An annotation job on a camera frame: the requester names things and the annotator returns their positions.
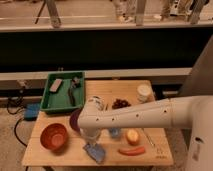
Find blue sponge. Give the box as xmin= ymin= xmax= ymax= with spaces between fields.
xmin=83 ymin=144 xmax=106 ymax=163

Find dark purple bowl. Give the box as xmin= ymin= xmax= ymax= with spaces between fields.
xmin=69 ymin=108 xmax=82 ymax=132

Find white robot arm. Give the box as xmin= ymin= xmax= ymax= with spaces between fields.
xmin=78 ymin=96 xmax=213 ymax=171

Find blue cup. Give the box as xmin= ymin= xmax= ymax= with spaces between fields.
xmin=109 ymin=128 xmax=121 ymax=138

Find orange bowl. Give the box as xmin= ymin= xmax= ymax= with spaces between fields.
xmin=40 ymin=123 xmax=68 ymax=151

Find dark red grapes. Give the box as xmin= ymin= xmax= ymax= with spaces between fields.
xmin=112 ymin=99 xmax=130 ymax=109

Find yellow apple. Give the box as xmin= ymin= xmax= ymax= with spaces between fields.
xmin=126 ymin=129 xmax=140 ymax=145

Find green plastic tray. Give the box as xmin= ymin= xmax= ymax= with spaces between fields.
xmin=40 ymin=71 xmax=85 ymax=114

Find metal spoon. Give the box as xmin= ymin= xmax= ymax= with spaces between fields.
xmin=142 ymin=128 xmax=155 ymax=148

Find grey rectangular block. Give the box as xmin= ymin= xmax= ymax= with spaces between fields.
xmin=49 ymin=79 xmax=63 ymax=93

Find blue box on floor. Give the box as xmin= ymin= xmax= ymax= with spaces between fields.
xmin=24 ymin=103 xmax=40 ymax=121

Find white cup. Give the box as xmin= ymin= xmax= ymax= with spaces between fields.
xmin=137 ymin=84 xmax=152 ymax=103

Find dark handled tool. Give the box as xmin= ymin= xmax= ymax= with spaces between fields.
xmin=68 ymin=77 xmax=81 ymax=106

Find black cable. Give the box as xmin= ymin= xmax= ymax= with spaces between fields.
xmin=6 ymin=94 xmax=29 ymax=148

